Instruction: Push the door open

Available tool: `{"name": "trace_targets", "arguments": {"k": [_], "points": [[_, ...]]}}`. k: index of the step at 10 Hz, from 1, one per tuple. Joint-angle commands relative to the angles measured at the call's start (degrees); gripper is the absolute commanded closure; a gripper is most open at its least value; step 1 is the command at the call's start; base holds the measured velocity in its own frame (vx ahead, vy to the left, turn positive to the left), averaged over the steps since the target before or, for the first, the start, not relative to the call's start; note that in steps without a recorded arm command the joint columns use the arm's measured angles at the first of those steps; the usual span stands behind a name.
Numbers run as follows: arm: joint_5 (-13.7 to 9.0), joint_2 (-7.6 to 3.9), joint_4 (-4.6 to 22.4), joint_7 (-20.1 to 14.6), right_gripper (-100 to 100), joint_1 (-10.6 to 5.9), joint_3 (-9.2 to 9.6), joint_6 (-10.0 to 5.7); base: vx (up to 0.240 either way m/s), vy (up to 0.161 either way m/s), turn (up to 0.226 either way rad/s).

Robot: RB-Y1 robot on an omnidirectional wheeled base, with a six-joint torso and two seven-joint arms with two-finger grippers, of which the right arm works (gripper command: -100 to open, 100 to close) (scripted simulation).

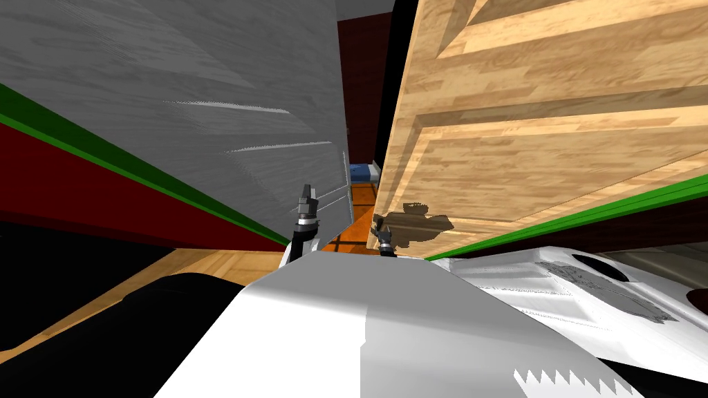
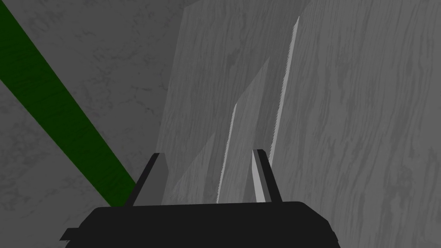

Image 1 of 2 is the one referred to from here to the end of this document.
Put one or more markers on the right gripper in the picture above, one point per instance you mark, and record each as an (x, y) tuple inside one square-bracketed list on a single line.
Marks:
[(384, 236)]

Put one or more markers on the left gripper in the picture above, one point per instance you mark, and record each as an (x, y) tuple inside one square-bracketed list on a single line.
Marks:
[(307, 210)]

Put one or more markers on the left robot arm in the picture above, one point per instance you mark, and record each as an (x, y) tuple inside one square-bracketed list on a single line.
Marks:
[(110, 342)]

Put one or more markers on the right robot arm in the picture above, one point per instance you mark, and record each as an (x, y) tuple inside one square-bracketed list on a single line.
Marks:
[(553, 298)]

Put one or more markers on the blue bed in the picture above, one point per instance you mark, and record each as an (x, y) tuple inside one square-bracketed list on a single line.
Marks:
[(362, 172)]

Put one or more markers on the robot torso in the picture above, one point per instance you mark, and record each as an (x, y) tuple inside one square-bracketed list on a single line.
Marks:
[(332, 331)]

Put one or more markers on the grey wooden door leaf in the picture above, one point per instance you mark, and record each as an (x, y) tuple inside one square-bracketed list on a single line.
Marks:
[(182, 83)]

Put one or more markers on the light wooden door leaf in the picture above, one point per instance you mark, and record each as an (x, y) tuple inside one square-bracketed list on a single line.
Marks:
[(531, 121)]

